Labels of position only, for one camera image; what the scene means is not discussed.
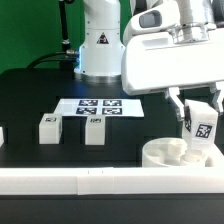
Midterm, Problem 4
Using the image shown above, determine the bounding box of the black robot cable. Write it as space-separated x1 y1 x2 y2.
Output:
25 0 81 70

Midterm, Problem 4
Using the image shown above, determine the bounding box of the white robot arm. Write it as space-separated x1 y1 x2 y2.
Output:
75 0 224 120

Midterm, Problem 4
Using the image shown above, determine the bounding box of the white round stool seat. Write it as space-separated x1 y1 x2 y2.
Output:
142 137 224 168

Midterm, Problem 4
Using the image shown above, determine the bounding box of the white marker sheet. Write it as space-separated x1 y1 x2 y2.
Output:
54 99 144 117

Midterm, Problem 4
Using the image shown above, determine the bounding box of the white U-shaped barrier wall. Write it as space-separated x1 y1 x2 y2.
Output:
0 126 224 196

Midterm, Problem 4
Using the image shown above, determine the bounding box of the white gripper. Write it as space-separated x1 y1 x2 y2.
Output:
122 28 224 121

